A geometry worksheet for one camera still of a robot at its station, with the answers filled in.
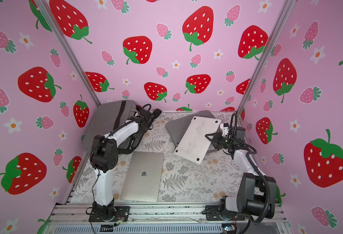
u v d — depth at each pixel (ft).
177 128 3.42
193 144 2.81
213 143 2.56
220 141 2.47
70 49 2.75
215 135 2.61
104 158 1.80
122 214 2.40
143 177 2.82
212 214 2.40
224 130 2.62
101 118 3.33
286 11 2.28
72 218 2.40
